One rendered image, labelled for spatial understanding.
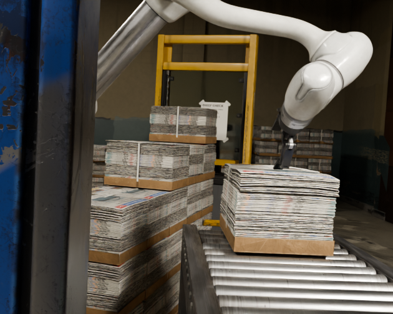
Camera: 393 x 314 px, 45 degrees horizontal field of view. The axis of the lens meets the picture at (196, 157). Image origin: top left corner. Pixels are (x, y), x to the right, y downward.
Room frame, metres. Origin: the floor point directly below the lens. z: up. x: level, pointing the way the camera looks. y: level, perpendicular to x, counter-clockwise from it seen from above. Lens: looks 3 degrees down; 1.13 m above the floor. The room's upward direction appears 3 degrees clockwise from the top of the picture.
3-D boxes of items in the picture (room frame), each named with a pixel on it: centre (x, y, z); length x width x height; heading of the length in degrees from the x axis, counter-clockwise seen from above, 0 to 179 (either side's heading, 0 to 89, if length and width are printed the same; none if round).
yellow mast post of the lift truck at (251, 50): (3.42, -0.35, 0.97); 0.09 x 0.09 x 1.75; 74
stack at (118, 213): (2.40, 0.29, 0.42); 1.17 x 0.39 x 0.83; 164
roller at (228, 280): (1.10, -0.28, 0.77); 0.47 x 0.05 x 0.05; 93
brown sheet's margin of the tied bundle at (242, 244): (1.39, -0.26, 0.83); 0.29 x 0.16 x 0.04; 94
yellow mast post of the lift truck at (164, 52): (3.60, 0.29, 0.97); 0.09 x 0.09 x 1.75; 74
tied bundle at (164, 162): (2.53, 0.26, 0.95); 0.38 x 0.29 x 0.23; 74
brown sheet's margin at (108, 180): (2.53, 0.25, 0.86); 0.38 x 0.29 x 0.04; 74
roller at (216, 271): (1.17, -0.27, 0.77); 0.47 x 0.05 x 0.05; 93
